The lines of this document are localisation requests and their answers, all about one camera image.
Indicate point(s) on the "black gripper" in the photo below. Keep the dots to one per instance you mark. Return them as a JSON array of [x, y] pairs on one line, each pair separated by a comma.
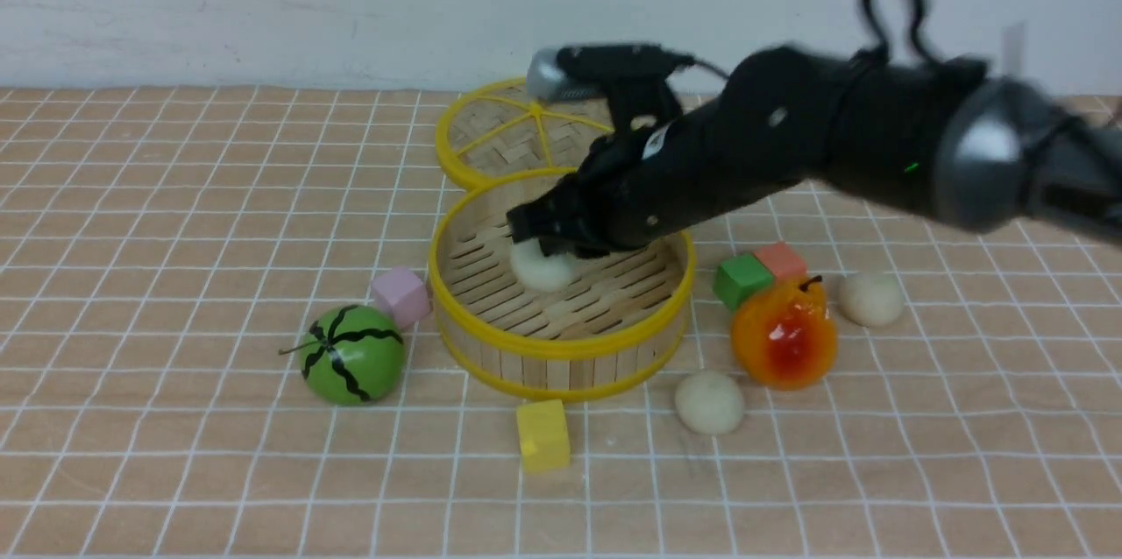
[[631, 190]]

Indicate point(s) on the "green cube block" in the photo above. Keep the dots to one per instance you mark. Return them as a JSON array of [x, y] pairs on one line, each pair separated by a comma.
[[738, 278]]

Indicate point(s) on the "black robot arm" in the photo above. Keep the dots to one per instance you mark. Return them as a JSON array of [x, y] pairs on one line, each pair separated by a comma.
[[944, 142]]

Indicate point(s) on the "salmon cube block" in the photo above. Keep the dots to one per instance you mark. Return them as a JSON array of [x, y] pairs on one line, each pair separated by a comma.
[[781, 260]]

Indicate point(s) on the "green toy watermelon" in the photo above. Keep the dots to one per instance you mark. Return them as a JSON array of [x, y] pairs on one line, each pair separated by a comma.
[[351, 355]]

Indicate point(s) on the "checkered orange tablecloth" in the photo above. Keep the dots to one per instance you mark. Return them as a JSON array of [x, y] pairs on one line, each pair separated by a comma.
[[161, 245]]

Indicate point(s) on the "orange toy pear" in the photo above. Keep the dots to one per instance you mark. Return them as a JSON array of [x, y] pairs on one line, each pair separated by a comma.
[[784, 336]]

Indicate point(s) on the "yellow bamboo steamer tray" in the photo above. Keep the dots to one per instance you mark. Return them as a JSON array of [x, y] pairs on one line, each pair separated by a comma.
[[617, 324]]

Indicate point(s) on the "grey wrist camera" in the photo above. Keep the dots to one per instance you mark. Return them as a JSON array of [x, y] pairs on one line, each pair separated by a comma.
[[631, 77]]

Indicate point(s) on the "pink cube block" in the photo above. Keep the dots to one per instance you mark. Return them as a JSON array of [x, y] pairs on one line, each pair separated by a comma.
[[402, 295]]

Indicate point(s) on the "white bun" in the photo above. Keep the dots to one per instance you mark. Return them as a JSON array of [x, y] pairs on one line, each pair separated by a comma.
[[709, 403], [538, 272], [871, 300]]

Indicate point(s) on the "yellow bamboo steamer lid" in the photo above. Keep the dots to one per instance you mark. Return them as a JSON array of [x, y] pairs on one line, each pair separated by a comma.
[[499, 129]]

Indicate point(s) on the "yellow cube block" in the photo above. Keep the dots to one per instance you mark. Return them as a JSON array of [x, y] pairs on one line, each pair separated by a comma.
[[543, 436]]

